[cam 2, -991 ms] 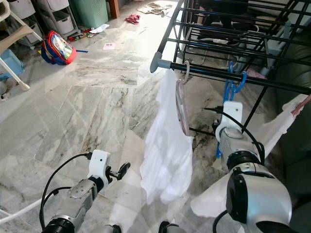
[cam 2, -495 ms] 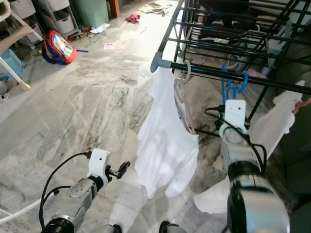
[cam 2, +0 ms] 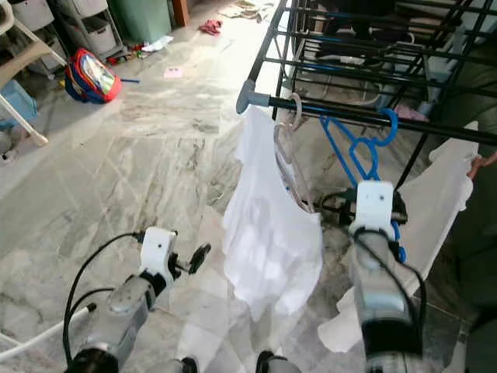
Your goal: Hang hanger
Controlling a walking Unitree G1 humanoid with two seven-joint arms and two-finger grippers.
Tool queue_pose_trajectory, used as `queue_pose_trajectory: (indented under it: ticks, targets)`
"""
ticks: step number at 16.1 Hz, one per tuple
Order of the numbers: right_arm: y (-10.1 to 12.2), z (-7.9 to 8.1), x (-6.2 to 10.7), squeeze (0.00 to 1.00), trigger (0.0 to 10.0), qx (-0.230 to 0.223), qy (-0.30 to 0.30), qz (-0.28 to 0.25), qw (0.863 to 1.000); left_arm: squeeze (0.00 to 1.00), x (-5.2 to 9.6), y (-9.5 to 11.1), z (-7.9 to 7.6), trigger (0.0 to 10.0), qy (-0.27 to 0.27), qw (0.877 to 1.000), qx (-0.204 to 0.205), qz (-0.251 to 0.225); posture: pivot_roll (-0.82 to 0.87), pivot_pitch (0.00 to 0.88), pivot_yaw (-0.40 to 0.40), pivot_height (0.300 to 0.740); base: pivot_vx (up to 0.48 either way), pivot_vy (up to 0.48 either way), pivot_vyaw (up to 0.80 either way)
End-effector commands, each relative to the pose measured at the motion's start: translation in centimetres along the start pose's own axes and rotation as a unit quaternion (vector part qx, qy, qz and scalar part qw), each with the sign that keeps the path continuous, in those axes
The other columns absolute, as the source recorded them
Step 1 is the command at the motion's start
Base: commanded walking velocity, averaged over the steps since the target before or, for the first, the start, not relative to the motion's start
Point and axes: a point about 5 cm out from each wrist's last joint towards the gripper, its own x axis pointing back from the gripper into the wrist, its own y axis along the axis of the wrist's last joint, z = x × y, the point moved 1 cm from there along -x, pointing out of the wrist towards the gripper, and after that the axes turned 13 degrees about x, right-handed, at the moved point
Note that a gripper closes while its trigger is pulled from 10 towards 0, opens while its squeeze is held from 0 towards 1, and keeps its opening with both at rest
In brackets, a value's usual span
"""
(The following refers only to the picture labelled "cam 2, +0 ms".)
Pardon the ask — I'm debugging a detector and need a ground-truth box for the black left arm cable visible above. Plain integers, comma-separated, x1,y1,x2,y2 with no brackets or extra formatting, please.
62,231,147,366

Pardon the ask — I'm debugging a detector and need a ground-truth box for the white drawer unit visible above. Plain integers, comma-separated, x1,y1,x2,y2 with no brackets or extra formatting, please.
16,0,125,63

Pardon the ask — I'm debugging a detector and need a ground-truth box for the pink clothes hanger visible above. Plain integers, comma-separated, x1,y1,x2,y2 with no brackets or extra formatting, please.
273,93,318,214
467,150,497,181

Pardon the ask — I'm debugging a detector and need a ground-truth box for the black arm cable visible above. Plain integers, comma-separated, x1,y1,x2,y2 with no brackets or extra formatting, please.
320,190,428,335
62,231,147,366

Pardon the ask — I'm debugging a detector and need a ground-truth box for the black metal drying rack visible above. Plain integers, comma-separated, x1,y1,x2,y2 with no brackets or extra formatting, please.
236,0,497,191

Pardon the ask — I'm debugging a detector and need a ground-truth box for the blue plastic stool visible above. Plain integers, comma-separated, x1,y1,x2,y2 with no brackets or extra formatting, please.
0,78,38,121

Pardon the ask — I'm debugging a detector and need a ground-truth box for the black hung garment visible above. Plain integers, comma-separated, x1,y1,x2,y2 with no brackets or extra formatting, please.
315,0,412,59

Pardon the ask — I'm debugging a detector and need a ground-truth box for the green bin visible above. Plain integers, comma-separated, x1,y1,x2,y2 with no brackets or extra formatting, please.
109,0,173,45

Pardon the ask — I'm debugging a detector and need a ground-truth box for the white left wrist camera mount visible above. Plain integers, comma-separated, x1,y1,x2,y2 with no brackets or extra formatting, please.
140,226,178,281

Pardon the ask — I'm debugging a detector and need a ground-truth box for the blue plastic hanger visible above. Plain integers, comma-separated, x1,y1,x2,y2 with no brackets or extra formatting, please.
318,107,408,263

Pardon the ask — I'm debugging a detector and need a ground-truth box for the beige patterned cloth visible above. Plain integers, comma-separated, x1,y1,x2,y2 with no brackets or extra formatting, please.
219,0,275,22

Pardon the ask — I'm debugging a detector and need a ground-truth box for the white chair with beige seat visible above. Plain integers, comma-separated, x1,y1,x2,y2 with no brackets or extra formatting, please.
0,0,69,148

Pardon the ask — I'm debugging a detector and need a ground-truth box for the white paper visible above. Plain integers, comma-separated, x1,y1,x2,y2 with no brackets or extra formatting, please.
141,36,175,53

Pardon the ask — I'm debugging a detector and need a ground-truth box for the grey plush toy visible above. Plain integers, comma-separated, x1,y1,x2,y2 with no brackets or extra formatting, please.
0,124,23,156

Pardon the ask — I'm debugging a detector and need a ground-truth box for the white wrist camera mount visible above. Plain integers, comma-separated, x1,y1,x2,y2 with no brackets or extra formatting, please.
351,180,395,238
140,226,178,281

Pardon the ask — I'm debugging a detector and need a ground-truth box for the red cloth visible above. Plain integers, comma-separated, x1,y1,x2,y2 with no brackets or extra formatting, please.
199,19,224,37

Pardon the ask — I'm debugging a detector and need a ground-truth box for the white shirt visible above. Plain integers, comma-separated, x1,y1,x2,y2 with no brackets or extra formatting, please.
221,105,324,321
317,120,479,354

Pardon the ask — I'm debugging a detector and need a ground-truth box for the red and blue backpack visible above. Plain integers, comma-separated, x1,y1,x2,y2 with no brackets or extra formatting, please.
66,47,123,104

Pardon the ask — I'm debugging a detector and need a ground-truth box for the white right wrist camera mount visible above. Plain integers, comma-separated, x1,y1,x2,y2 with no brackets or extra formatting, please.
351,180,395,238

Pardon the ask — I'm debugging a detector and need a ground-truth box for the robot right leg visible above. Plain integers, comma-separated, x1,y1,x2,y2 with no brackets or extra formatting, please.
255,351,311,373

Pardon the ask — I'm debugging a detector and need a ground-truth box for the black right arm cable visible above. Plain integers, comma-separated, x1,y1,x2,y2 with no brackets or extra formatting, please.
320,190,428,335

